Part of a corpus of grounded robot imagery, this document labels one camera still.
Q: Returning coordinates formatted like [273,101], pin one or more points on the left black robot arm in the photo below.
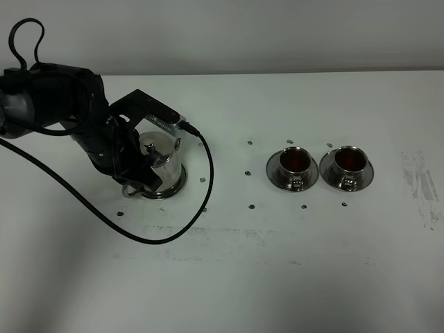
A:
[58,100]

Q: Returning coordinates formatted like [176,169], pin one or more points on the right steel saucer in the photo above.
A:
[327,173]

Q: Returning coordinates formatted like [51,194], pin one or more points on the steel saucer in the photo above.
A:
[273,173]
[327,173]

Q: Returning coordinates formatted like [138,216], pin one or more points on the left steel teacup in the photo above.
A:
[295,163]

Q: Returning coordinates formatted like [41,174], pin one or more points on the stainless steel teapot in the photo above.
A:
[163,159]

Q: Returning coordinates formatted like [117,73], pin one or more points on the left steel saucer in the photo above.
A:
[273,173]

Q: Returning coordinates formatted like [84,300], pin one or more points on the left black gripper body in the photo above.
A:
[101,137]

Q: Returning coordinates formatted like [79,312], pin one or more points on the round steel teapot coaster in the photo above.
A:
[167,193]

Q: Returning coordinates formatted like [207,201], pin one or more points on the right steel teacup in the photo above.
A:
[349,166]

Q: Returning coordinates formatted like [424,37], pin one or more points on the steel teacup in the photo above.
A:
[295,163]
[349,166]

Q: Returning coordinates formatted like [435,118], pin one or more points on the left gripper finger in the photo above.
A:
[132,147]
[136,175]

